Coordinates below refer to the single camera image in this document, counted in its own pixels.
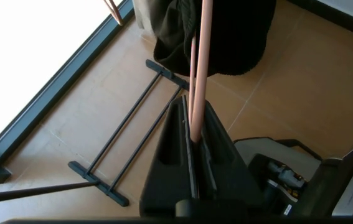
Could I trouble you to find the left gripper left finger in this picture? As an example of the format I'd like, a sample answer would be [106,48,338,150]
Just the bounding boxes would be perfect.
[139,95,199,217]

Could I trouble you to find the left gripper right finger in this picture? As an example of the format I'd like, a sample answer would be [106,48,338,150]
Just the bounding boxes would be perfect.
[198,100,264,217]

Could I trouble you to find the pink clothes hanger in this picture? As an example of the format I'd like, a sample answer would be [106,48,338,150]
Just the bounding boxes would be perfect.
[103,0,125,26]
[188,0,214,144]

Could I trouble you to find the black shorts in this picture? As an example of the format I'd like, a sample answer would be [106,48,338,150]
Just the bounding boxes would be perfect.
[149,0,276,77]

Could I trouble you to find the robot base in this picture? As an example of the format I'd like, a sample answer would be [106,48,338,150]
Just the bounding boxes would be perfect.
[233,114,353,217]

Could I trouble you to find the black clothes rack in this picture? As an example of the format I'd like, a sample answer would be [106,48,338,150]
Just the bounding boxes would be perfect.
[0,58,191,208]

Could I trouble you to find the window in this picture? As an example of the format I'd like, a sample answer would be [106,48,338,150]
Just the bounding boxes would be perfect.
[0,0,135,187]

